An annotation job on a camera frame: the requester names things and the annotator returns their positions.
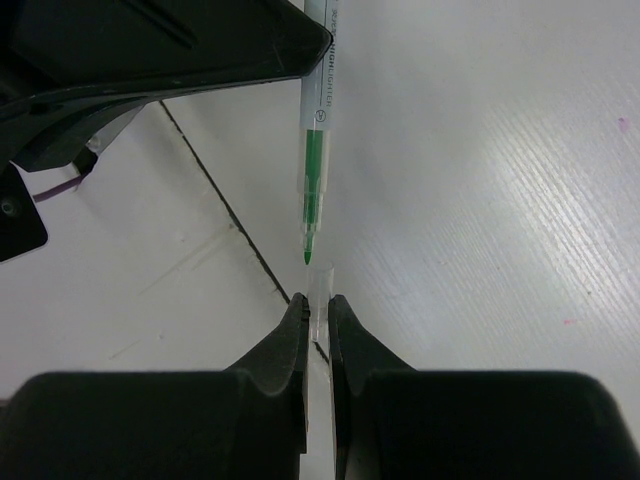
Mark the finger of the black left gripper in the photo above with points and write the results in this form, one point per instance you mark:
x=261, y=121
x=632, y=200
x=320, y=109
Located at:
x=68, y=68

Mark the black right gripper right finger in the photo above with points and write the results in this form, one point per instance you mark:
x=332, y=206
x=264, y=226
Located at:
x=392, y=421

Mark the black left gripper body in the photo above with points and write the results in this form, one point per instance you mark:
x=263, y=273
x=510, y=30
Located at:
x=21, y=227

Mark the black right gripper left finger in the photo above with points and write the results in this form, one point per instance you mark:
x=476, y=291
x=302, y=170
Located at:
x=248, y=421

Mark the clear pen cap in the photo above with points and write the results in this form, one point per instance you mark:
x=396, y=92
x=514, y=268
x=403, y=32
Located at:
x=319, y=294

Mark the green highlighter pen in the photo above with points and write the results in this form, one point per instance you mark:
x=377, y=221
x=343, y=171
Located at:
x=316, y=108

